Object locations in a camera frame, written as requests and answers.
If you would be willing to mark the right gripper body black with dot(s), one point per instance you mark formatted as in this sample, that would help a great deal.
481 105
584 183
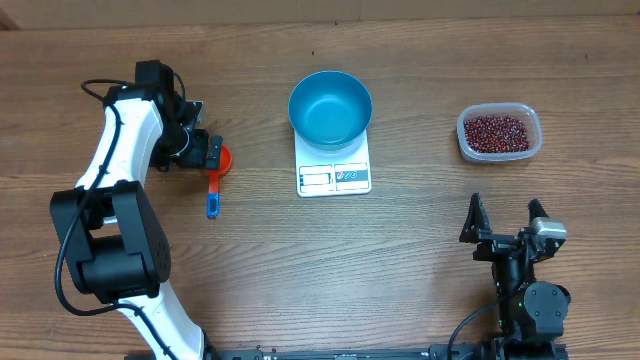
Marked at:
509 274

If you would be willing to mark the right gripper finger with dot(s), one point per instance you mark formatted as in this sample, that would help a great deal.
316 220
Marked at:
476 228
536 210

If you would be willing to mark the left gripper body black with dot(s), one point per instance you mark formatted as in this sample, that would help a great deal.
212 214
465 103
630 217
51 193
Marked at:
183 149

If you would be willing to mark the red measuring scoop blue handle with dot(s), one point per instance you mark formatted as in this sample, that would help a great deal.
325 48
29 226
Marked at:
213 197

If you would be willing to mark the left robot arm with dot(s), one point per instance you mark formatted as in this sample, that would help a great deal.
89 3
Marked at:
114 254

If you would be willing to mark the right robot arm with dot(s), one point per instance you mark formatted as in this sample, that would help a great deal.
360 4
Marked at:
531 313

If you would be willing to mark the white kitchen scale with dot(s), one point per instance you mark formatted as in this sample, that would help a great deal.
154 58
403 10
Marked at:
323 173

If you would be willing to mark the blue bowl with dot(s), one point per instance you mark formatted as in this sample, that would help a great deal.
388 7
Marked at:
330 109

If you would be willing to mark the red beans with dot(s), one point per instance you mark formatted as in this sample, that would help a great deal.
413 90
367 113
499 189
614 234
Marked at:
496 134

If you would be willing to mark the clear plastic container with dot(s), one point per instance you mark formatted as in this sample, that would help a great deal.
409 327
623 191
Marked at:
518 110

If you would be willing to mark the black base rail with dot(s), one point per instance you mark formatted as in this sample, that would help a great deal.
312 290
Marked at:
434 352

